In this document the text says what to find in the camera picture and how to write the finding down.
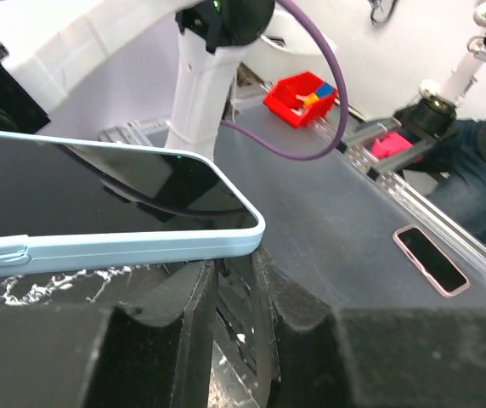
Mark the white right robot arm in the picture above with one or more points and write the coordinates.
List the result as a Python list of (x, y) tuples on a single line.
[(75, 67)]

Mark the pink phone on floor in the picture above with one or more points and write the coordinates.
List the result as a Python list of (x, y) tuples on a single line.
[(431, 261)]

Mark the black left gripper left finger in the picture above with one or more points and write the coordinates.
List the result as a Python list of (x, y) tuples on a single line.
[(118, 337)]

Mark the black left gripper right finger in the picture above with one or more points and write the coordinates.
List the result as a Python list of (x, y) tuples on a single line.
[(309, 354)]

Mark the red parts bin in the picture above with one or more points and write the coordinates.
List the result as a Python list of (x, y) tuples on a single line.
[(300, 99)]

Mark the seated person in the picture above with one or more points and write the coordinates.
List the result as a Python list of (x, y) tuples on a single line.
[(462, 196)]

